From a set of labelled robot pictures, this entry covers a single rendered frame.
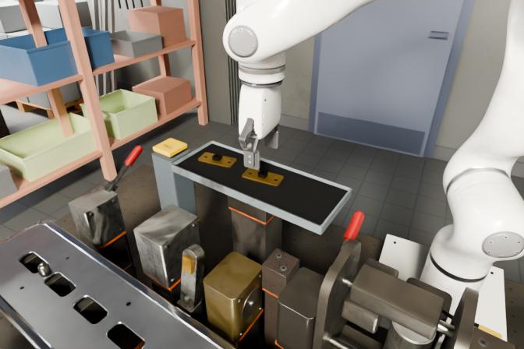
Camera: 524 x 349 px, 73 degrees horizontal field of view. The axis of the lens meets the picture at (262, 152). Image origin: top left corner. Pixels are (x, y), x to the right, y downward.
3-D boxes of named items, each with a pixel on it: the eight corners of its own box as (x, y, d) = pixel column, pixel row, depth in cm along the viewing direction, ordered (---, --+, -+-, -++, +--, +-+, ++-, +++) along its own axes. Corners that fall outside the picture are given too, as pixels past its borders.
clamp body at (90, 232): (100, 304, 102) (66, 202, 84) (135, 276, 111) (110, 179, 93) (117, 317, 99) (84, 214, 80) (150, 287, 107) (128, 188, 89)
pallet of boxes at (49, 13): (111, 98, 432) (88, 0, 377) (54, 121, 374) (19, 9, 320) (51, 84, 476) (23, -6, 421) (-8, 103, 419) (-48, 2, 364)
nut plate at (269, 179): (241, 177, 76) (240, 172, 75) (249, 168, 79) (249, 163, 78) (277, 186, 73) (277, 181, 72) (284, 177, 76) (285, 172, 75)
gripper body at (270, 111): (255, 64, 70) (256, 117, 75) (229, 79, 62) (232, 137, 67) (291, 68, 67) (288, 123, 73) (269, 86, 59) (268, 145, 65)
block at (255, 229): (234, 319, 98) (226, 184, 75) (251, 297, 103) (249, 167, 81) (264, 338, 93) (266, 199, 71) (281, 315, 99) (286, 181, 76)
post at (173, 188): (171, 277, 110) (148, 153, 88) (189, 262, 115) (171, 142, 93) (189, 289, 106) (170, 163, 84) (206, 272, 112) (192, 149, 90)
